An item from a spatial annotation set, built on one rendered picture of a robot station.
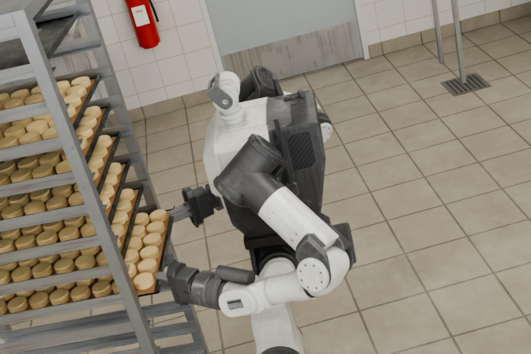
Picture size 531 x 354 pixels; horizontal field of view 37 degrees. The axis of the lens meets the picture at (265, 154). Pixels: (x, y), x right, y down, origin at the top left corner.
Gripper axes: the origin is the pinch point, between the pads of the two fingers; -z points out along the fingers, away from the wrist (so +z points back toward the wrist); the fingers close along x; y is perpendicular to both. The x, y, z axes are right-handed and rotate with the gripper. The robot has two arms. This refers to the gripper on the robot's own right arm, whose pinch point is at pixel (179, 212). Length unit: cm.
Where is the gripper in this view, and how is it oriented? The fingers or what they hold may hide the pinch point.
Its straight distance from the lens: 231.7
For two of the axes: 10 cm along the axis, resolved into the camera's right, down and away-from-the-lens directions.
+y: 4.9, 3.1, -8.2
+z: 8.5, -4.0, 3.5
